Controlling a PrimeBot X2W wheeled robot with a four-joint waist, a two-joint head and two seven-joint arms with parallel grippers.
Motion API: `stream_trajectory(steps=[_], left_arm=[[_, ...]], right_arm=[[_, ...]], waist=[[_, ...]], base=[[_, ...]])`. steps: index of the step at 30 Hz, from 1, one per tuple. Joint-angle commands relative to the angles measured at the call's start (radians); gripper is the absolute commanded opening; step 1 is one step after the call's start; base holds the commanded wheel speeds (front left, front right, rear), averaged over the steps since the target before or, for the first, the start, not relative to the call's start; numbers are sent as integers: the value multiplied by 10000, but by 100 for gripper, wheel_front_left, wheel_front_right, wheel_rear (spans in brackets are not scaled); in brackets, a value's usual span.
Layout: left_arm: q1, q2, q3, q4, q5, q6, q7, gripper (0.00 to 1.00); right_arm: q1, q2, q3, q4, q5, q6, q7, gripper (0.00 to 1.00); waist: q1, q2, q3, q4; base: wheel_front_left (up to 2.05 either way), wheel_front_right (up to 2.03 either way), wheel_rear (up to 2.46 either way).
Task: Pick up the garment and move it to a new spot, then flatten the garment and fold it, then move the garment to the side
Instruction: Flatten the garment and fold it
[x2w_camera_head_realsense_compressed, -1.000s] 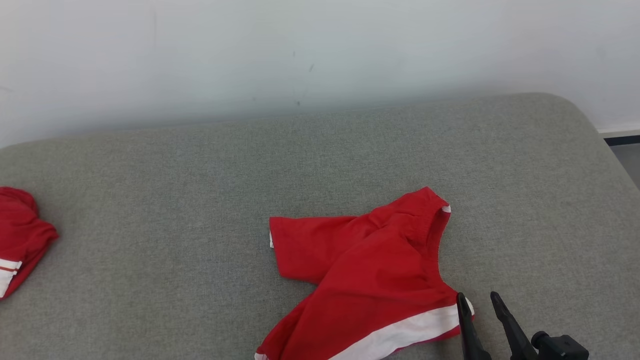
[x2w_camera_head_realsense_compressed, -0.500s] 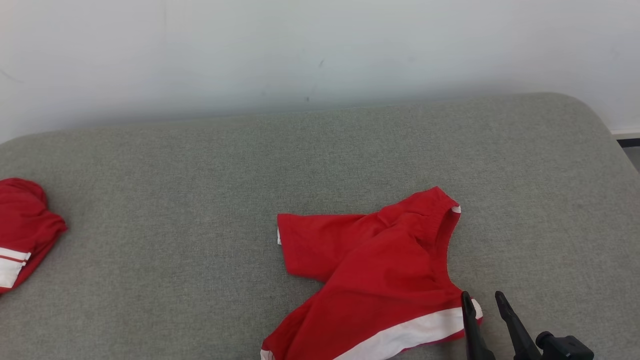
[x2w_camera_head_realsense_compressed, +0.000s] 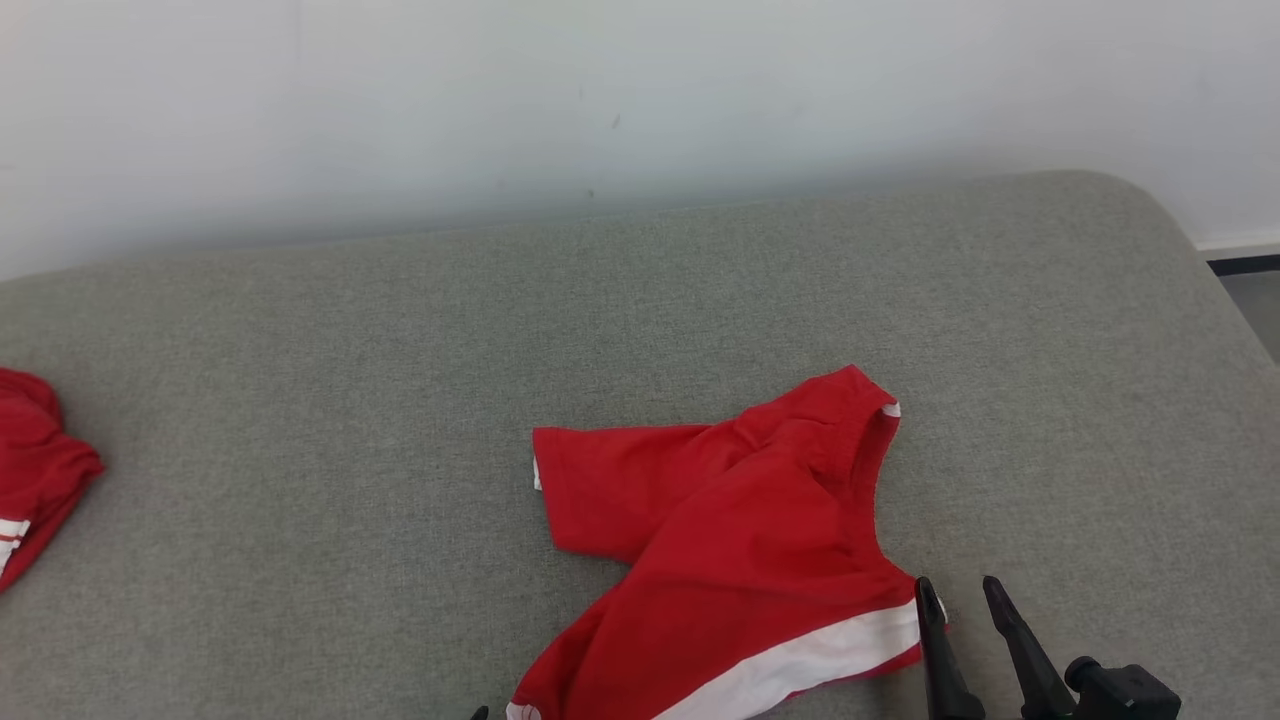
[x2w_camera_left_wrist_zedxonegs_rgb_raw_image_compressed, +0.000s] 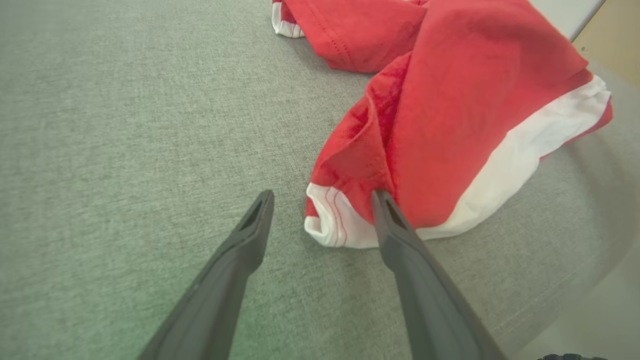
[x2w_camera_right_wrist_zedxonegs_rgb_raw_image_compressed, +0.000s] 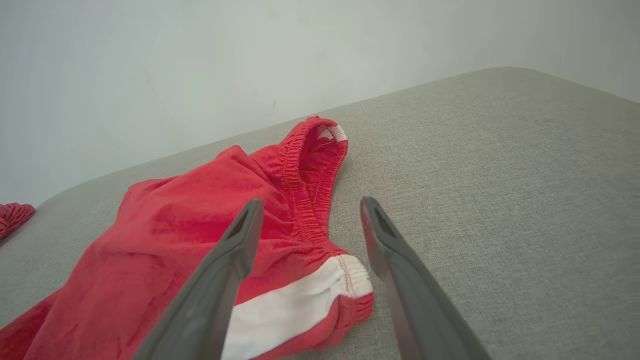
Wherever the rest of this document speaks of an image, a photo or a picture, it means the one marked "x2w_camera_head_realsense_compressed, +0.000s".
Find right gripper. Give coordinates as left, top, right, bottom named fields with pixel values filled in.
left=914, top=575, right=1183, bottom=720

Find red shorts with white stripe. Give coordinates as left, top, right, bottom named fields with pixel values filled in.
left=505, top=364, right=949, bottom=720

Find red jersey with white sleeves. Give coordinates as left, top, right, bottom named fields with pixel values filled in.
left=0, top=367, right=106, bottom=593

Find grey fabric sofa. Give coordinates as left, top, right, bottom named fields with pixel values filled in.
left=0, top=170, right=1280, bottom=720

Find wall baseboard strip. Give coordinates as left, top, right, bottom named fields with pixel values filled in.
left=1195, top=235, right=1280, bottom=277

